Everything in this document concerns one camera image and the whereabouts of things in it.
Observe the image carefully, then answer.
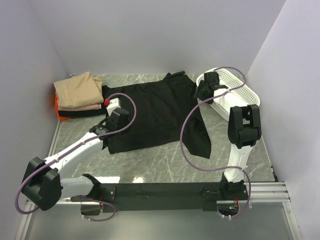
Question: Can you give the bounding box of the black t-shirt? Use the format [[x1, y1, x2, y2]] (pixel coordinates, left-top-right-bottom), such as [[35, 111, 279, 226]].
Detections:
[[55, 91, 107, 118], [102, 71, 212, 159]]

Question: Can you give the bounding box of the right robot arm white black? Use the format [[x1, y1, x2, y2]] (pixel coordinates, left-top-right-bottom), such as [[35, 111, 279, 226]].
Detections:
[[195, 68, 262, 200]]

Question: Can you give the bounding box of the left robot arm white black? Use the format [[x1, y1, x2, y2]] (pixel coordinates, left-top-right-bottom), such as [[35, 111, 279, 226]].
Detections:
[[20, 107, 129, 211]]

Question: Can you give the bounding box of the folded black t-shirt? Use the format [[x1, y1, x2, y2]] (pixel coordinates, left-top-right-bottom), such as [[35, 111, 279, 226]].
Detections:
[[55, 91, 107, 118]]

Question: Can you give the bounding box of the folded pink t-shirt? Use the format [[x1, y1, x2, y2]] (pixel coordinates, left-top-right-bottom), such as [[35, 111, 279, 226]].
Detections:
[[58, 103, 102, 112]]

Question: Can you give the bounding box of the white perforated plastic basket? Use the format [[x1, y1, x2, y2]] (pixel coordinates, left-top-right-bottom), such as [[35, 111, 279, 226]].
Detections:
[[196, 67, 261, 121]]

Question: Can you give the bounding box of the folded beige t-shirt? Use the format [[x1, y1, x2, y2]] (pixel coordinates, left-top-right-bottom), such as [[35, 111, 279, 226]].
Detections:
[[53, 71, 104, 111]]

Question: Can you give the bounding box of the folded orange t-shirt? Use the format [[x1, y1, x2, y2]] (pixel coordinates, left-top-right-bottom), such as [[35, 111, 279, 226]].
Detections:
[[54, 94, 76, 122]]

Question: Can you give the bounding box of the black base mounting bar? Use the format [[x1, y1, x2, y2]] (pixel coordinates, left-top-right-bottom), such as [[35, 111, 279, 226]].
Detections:
[[72, 181, 251, 212]]

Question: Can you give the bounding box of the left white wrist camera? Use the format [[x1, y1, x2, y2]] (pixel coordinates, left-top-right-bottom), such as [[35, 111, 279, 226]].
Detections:
[[103, 98, 121, 116]]

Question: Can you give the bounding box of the aluminium rail frame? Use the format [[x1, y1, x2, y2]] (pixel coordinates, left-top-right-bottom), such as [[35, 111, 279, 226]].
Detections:
[[14, 119, 292, 240]]

